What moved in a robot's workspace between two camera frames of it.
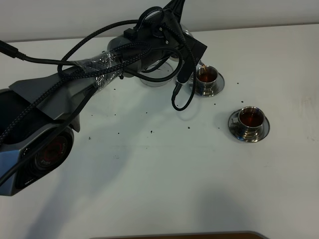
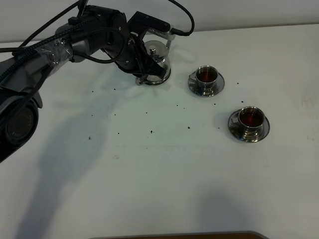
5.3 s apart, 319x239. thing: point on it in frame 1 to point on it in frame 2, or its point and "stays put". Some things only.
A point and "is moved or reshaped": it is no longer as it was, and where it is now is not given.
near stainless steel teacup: x=250 y=119 stays put
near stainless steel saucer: x=237 y=132 stays put
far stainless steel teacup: x=206 y=78 stays put
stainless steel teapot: x=171 y=66 is moved or reshaped
